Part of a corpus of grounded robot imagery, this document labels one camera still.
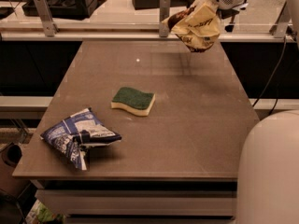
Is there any brown and yellow chip bag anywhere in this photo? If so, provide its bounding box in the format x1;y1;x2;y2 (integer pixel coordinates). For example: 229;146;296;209
162;3;220;52

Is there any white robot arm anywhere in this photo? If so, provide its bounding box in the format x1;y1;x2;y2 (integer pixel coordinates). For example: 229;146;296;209
235;110;299;224

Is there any blue and white chip bag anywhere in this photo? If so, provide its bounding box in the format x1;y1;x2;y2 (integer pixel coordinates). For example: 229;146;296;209
40;108;121;171

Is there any green plastic bag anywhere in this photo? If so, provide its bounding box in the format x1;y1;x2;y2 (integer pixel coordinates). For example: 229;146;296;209
25;201;64;224

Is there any black box on counter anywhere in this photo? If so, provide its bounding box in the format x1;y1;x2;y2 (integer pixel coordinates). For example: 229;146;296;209
21;0;107;21

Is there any green and yellow sponge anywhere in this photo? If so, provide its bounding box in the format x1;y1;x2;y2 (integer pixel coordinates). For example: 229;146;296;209
111;87;155;117

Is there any table drawer front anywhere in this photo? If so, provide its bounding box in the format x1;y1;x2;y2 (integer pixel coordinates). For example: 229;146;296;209
36;189;236;217

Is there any brown bin with black hole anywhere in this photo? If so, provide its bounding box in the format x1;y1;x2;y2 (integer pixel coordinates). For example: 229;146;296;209
0;143;29;198

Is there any middle metal rail bracket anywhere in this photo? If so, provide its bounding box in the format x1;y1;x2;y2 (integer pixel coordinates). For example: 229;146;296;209
159;0;171;37

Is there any metal rail bracket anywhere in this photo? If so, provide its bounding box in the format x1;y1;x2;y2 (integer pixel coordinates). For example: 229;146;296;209
269;3;291;38
159;0;171;37
33;0;58;37

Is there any right metal rail bracket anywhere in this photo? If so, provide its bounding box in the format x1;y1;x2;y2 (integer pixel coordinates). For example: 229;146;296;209
269;3;291;38

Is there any black cable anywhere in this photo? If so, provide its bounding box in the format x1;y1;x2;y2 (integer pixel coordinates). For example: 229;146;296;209
251;35;289;116

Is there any left metal rail bracket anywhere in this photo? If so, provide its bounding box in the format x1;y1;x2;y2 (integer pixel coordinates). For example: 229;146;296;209
33;0;58;37

